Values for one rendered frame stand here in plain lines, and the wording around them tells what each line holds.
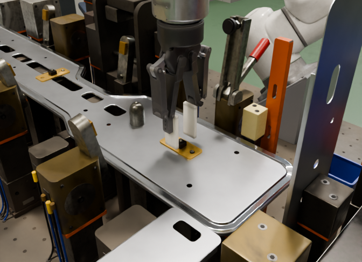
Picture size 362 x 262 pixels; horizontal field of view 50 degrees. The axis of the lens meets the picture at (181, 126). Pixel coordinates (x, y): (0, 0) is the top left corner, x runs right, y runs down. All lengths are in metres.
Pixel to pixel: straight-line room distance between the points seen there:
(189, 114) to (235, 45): 0.16
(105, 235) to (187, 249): 0.13
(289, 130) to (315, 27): 0.34
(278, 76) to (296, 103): 0.53
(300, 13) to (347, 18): 0.85
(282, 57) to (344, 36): 0.26
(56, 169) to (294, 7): 0.92
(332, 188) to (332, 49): 0.20
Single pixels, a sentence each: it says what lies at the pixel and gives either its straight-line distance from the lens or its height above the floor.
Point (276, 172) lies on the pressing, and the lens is 0.71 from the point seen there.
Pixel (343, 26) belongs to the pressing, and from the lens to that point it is 0.46.
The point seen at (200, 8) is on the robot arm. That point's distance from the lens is 0.60.
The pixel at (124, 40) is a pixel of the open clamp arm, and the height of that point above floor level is 1.09.
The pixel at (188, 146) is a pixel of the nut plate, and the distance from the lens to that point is 0.74.
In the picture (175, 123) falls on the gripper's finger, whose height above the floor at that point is 1.07.
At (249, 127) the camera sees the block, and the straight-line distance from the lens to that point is 0.76.
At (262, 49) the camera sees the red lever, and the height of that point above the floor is 1.13.
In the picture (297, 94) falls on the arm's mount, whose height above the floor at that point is 0.88.
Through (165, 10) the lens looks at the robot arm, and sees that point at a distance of 0.60.
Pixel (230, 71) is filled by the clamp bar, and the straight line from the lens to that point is 0.79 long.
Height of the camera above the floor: 1.43
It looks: 32 degrees down
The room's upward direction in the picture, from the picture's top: straight up
